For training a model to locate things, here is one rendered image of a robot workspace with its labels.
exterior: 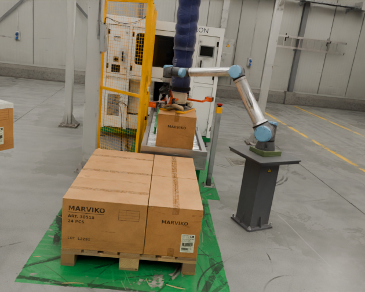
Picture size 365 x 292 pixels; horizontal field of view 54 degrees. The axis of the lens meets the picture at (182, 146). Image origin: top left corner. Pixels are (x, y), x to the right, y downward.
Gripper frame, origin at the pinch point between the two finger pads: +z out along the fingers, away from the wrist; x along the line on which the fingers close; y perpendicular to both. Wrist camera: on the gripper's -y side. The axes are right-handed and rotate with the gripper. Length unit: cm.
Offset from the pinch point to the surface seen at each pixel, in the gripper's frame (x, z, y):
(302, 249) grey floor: -159, 107, -9
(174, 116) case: -9.4, 14.6, 11.1
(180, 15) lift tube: 5, -85, 30
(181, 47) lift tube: 0, -55, 30
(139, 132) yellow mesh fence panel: 55, 54, 58
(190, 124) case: -25.1, 20.5, 17.7
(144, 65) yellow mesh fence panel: 56, -28, 58
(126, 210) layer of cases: -35, 59, -121
